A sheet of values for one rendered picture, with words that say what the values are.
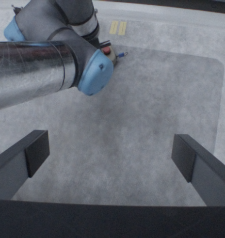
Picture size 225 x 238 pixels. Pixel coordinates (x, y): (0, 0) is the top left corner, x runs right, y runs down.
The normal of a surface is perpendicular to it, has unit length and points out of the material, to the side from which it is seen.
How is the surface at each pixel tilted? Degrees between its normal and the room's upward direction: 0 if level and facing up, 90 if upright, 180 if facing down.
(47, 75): 75
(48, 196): 0
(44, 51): 52
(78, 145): 0
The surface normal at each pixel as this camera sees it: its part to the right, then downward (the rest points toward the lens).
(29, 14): -0.07, -0.18
